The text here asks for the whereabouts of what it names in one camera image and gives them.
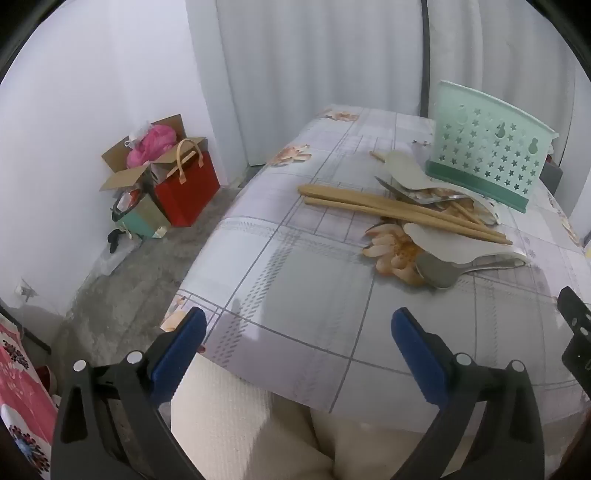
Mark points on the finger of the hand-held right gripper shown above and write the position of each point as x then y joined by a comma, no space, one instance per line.
579,344

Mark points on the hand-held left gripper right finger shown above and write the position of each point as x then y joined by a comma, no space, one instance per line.
419,361

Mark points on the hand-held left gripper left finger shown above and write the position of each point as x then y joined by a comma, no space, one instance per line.
181,354

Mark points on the metal spoon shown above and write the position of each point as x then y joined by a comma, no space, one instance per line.
438,272
401,190

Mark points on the white rice paddle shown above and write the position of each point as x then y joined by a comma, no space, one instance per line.
443,242
408,170

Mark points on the green star-cutout utensil holder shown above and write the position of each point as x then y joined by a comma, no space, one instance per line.
485,147

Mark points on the black item on floor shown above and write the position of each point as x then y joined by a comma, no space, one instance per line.
115,239

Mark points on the green gift box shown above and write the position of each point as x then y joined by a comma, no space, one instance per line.
143,214

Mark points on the pink printed package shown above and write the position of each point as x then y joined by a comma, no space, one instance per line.
23,392

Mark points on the red gift bag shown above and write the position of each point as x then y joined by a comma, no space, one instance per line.
189,189

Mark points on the grey box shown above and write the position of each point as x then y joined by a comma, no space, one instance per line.
553,173

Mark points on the cardboard box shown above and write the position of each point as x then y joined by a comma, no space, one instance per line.
127,173

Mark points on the pink plastic bag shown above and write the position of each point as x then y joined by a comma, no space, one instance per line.
150,141

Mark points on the dark curtain pole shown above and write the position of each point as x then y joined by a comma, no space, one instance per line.
425,55

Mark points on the white curtain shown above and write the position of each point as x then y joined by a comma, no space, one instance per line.
300,69

